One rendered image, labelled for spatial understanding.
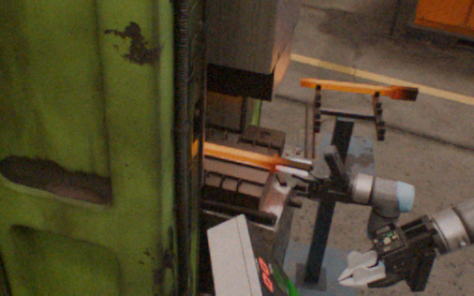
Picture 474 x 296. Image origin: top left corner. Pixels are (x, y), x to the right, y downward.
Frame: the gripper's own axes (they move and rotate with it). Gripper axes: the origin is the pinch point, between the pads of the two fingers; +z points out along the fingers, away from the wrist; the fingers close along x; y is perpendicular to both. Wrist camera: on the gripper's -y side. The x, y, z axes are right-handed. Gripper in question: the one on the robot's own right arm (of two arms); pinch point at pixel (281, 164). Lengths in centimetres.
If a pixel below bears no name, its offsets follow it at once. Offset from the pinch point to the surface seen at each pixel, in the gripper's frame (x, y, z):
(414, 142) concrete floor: 179, 102, -54
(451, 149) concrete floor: 181, 102, -76
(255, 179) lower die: -7.1, 1.5, 5.5
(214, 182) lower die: -11.0, 2.3, 15.8
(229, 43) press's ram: -17.3, -41.7, 11.5
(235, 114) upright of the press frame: 22.7, 2.4, 20.0
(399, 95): 65, 8, -30
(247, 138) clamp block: 11.8, 2.4, 12.8
